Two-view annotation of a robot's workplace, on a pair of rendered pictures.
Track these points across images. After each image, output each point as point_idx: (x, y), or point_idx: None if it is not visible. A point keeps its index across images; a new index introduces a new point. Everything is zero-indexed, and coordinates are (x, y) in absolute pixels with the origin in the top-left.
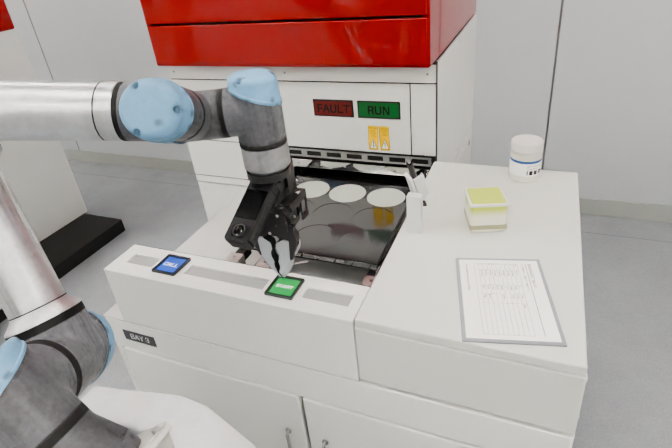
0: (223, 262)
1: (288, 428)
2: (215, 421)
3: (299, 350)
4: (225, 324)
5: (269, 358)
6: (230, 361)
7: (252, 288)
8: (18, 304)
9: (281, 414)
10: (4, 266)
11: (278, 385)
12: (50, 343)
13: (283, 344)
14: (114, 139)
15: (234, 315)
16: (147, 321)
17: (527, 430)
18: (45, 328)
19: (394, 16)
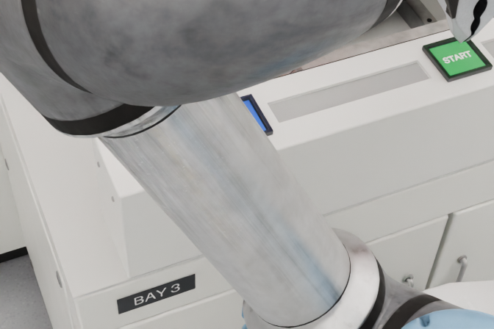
0: (309, 73)
1: (409, 275)
2: (485, 288)
3: (489, 140)
4: (373, 166)
5: (429, 181)
6: (350, 226)
7: (417, 84)
8: (335, 280)
9: (407, 260)
10: (306, 226)
11: (423, 217)
12: (420, 300)
13: (466, 145)
14: None
15: (398, 141)
16: (193, 250)
17: None
18: (383, 288)
19: None
